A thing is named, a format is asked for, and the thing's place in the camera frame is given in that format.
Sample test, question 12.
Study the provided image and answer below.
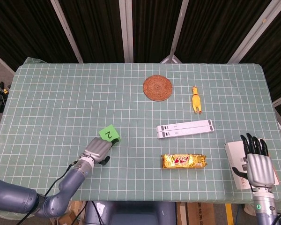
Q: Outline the white folded laptop stand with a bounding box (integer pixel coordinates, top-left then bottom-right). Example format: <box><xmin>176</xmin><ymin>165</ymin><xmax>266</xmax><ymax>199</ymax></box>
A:
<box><xmin>156</xmin><ymin>119</ymin><xmax>215</xmax><ymax>140</ymax></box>

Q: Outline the green gridded cutting mat table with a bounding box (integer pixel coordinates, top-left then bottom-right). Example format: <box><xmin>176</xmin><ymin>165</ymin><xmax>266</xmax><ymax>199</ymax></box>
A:
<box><xmin>0</xmin><ymin>57</ymin><xmax>281</xmax><ymax>213</ymax></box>

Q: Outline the green cube marked 2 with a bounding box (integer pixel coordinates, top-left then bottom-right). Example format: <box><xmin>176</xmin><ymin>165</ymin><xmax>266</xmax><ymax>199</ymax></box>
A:
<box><xmin>98</xmin><ymin>124</ymin><xmax>121</xmax><ymax>147</ymax></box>

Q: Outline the yellow rubber chicken toy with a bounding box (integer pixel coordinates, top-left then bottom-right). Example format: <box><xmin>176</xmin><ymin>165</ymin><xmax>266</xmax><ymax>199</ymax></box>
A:
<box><xmin>191</xmin><ymin>86</ymin><xmax>203</xmax><ymax>115</ymax></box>

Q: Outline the golden biscuit pack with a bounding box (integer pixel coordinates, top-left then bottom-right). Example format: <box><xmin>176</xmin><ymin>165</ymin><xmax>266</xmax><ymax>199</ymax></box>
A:
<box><xmin>161</xmin><ymin>153</ymin><xmax>208</xmax><ymax>170</ymax></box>

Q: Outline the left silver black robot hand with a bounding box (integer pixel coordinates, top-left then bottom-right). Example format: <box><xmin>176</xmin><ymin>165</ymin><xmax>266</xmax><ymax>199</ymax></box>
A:
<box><xmin>79</xmin><ymin>137</ymin><xmax>120</xmax><ymax>166</ymax></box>

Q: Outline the brown cardboard box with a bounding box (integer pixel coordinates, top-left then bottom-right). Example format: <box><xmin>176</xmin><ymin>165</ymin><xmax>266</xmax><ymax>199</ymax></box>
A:
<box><xmin>177</xmin><ymin>202</ymin><xmax>216</xmax><ymax>225</ymax></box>

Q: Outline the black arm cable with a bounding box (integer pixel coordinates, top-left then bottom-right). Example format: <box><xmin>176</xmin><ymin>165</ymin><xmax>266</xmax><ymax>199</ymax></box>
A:
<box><xmin>11</xmin><ymin>161</ymin><xmax>79</xmax><ymax>225</ymax></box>

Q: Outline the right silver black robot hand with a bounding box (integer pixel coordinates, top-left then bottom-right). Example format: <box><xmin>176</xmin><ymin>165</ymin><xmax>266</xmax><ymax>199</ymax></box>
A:
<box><xmin>231</xmin><ymin>132</ymin><xmax>276</xmax><ymax>188</ymax></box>

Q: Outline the dark pleated curtain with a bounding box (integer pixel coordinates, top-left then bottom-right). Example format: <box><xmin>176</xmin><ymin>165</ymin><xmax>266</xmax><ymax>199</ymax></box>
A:
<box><xmin>0</xmin><ymin>0</ymin><xmax>281</xmax><ymax>113</ymax></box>

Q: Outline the round brown rattan coaster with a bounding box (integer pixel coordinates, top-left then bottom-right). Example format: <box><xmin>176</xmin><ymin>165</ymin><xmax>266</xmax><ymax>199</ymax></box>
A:
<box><xmin>142</xmin><ymin>75</ymin><xmax>173</xmax><ymax>102</ymax></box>

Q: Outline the blue-grey robot torso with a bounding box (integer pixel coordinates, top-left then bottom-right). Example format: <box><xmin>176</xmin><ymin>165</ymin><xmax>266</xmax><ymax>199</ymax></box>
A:
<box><xmin>84</xmin><ymin>201</ymin><xmax>177</xmax><ymax>225</ymax></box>

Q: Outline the white flat cardboard box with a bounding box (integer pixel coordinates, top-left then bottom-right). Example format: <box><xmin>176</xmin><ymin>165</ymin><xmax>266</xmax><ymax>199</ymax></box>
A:
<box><xmin>224</xmin><ymin>138</ymin><xmax>281</xmax><ymax>190</ymax></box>

